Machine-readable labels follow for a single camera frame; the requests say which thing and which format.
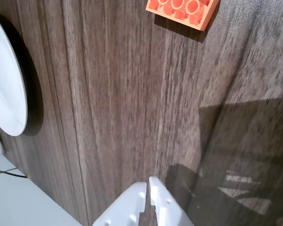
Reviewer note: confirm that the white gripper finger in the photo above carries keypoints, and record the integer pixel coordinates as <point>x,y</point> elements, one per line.
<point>166,207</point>
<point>127,202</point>

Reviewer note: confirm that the orange lego block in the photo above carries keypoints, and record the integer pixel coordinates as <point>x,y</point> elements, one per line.
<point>198,21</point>

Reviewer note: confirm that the white round plate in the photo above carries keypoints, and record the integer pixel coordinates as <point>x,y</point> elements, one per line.
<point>4,89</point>

